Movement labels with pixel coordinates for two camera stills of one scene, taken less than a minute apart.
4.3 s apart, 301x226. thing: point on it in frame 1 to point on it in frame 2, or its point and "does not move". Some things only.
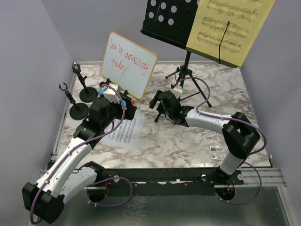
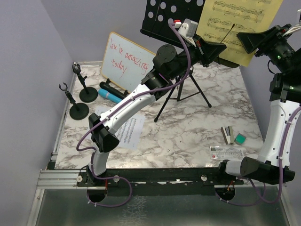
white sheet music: [127, 135] does not move
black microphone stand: [87, 94] does not move
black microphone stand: [78, 111] does not move
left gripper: [129, 112] to [204, 51]
